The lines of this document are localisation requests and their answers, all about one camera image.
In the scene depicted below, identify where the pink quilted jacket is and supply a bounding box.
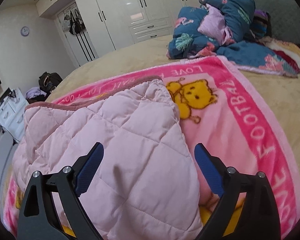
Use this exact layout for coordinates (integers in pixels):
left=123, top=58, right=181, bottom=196
left=13, top=77, right=203, bottom=239

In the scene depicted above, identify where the lilac clothes pile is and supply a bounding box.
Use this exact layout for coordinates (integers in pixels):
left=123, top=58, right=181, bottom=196
left=25, top=87, right=47, bottom=99

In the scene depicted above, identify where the white drawer chest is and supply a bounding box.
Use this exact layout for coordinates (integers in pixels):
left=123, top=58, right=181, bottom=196
left=0, top=88, right=28, bottom=141

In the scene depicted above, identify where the pink cartoon bear blanket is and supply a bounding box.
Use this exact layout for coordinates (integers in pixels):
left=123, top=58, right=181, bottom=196
left=2, top=56, right=300, bottom=237

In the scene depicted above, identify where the tan bed cover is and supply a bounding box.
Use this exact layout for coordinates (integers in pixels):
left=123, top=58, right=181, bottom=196
left=0, top=34, right=300, bottom=201

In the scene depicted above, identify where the black bag on floor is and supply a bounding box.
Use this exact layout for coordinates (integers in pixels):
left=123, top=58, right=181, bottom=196
left=38, top=72, right=63, bottom=94

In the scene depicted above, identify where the red yellow striped blanket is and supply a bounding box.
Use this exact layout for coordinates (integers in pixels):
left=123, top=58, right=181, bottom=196
left=259, top=36, right=300, bottom=74

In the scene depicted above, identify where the white door with hanging bags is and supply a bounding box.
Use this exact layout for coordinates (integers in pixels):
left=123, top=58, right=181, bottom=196
left=57, top=2, right=98, bottom=68

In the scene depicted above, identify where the blue flamingo print quilt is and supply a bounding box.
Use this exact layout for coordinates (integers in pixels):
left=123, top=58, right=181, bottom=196
left=167, top=0, right=298, bottom=77

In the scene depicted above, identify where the grey padded headboard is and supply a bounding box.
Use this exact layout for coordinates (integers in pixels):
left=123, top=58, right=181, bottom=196
left=254, top=0, right=300, bottom=44

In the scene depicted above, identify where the white glossy wardrobe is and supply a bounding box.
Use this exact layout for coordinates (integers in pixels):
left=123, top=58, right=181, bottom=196
left=36, top=0, right=198, bottom=57

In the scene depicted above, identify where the round purple wall clock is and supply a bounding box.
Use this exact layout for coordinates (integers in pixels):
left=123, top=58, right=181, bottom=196
left=20, top=26, right=30, bottom=37

